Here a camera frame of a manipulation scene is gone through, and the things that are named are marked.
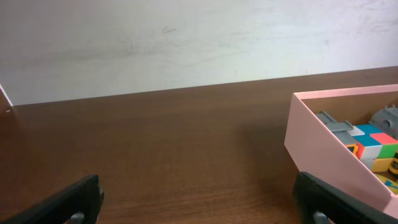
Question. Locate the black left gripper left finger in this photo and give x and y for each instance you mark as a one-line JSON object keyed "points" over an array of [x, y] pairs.
{"points": [[78, 203]]}

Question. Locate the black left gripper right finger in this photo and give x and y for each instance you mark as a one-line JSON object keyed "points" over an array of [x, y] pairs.
{"points": [[320, 202]]}

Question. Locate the yellow grey toy truck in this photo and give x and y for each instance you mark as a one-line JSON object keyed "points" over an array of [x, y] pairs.
{"points": [[340, 130], [386, 120]]}

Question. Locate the colourful puzzle cube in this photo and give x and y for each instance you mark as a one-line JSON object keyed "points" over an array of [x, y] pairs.
{"points": [[373, 147]]}

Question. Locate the yellow ball with blue letters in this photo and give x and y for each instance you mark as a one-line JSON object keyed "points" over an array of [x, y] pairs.
{"points": [[390, 184]]}

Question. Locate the pink open cardboard box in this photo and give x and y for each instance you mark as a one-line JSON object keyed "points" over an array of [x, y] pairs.
{"points": [[315, 149]]}

